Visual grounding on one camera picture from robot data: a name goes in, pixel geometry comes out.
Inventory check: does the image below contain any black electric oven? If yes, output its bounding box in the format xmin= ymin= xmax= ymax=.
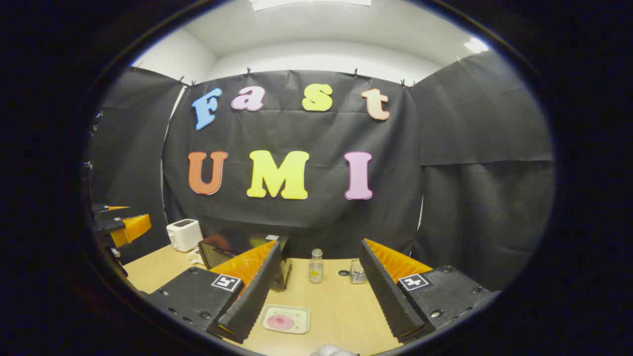
xmin=198 ymin=233 xmax=292 ymax=291

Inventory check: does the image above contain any white toaster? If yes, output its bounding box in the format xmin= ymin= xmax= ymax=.
xmin=166 ymin=219 xmax=203 ymax=253

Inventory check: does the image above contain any white square plate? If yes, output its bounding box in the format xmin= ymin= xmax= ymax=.
xmin=260 ymin=304 xmax=311 ymax=335

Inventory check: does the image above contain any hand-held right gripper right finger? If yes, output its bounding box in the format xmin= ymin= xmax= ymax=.
xmin=360 ymin=238 xmax=495 ymax=344

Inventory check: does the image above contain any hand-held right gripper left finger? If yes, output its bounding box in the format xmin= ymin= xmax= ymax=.
xmin=147 ymin=240 xmax=282 ymax=344

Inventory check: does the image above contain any black backdrop cloth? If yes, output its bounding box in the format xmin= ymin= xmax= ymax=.
xmin=87 ymin=49 xmax=555 ymax=292

